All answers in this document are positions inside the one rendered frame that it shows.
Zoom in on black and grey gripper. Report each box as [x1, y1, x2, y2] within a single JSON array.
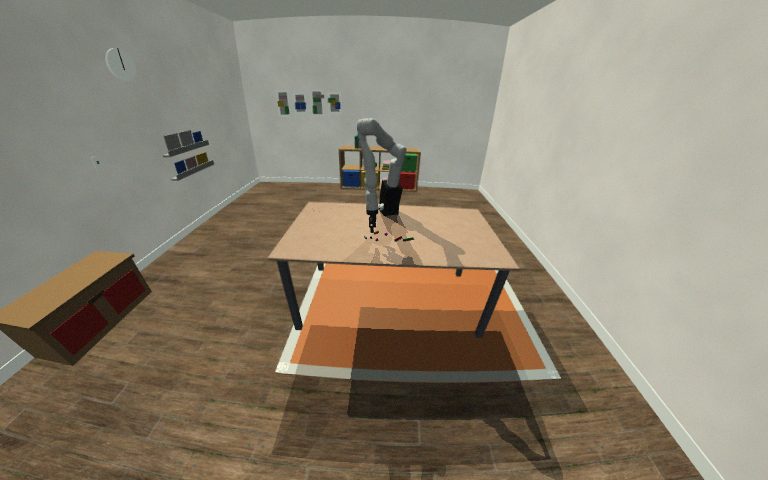
[[366, 209, 378, 233]]

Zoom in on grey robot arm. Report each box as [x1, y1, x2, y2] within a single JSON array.
[[357, 118, 406, 211]]

